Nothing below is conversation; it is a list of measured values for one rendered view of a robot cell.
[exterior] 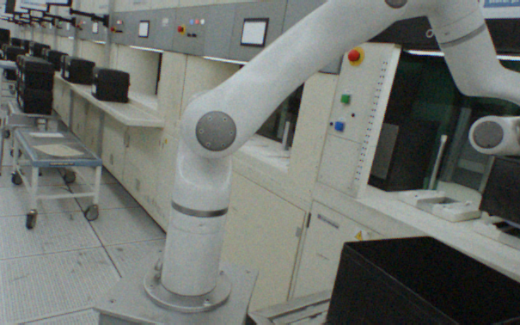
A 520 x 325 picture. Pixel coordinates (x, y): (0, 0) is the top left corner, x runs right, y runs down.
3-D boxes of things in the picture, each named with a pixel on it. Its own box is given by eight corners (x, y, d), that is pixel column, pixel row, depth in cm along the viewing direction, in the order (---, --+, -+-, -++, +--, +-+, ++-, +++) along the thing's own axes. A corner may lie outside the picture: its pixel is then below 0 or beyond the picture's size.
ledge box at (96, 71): (88, 95, 332) (89, 64, 326) (120, 98, 347) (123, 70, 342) (94, 100, 307) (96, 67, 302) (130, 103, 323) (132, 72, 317)
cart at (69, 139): (7, 182, 318) (9, 126, 308) (74, 180, 351) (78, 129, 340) (26, 231, 246) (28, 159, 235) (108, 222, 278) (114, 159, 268)
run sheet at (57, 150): (29, 146, 271) (29, 144, 270) (61, 144, 290) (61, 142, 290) (54, 157, 255) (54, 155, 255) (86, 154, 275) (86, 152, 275)
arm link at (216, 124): (205, 157, 82) (211, 179, 66) (169, 113, 78) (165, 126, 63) (389, 13, 81) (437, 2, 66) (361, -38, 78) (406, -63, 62)
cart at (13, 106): (0, 137, 450) (1, 95, 440) (52, 138, 482) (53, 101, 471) (4, 158, 377) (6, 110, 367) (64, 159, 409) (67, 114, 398)
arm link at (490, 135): (535, 115, 88) (490, 122, 95) (512, 111, 80) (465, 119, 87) (539, 152, 87) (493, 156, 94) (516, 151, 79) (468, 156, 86)
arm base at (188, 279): (125, 298, 75) (136, 211, 71) (164, 255, 94) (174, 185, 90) (218, 321, 73) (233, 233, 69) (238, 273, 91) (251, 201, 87)
